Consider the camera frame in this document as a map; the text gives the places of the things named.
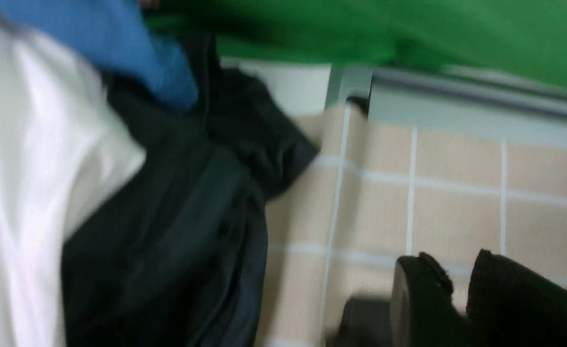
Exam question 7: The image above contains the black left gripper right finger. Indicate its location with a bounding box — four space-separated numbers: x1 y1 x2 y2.
466 250 567 347

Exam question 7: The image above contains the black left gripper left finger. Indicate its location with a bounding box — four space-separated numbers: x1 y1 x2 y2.
390 252 477 347

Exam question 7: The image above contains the beige checkered table mat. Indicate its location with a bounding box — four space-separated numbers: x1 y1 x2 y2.
256 105 567 347

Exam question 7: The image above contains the gray metal bar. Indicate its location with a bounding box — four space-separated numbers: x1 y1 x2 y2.
325 65 567 119

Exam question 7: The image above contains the dark teal garment in pile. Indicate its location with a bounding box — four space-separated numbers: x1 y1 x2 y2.
61 34 318 347

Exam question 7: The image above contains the green backdrop cloth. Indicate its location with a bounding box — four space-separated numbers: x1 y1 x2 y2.
146 0 567 88

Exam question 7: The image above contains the white garment in pile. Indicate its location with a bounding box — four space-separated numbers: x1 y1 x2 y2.
0 18 146 347

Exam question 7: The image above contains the blue garment in pile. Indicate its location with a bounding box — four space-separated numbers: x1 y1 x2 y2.
0 0 199 109

